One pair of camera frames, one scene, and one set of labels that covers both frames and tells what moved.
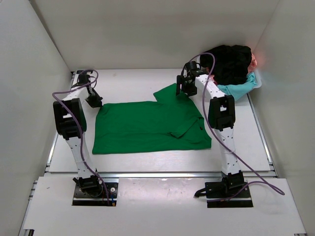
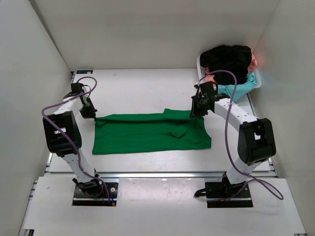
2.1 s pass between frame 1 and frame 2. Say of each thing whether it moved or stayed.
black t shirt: stayed
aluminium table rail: stayed
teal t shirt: stayed
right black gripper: moved
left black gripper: moved
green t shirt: moved
